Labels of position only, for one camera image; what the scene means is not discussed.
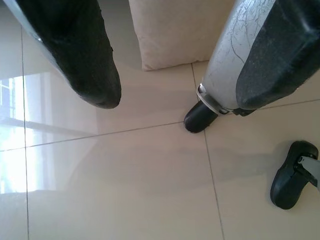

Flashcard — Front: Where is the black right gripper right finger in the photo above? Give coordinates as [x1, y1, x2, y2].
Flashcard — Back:
[235, 0, 320, 110]

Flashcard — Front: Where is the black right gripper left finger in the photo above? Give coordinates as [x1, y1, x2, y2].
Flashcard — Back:
[4, 0, 122, 110]

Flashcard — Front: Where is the silver robot right leg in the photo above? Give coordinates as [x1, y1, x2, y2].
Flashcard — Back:
[183, 0, 277, 134]

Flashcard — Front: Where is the beige throw pillow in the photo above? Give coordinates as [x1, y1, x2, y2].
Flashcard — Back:
[128, 0, 237, 72]

